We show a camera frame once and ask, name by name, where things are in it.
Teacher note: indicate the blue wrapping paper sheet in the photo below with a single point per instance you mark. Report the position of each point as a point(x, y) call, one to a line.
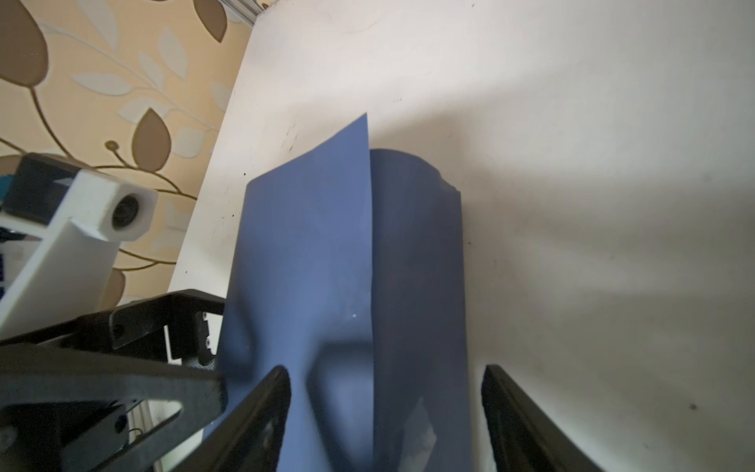
point(348, 271)

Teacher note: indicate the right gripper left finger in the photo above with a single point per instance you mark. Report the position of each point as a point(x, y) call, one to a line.
point(251, 437)

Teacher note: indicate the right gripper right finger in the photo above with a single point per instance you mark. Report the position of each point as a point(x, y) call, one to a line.
point(523, 437)

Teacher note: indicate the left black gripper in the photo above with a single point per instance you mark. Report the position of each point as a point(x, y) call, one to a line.
point(110, 391)

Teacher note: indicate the clear adhesive tape piece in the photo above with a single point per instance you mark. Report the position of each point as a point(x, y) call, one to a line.
point(419, 439)

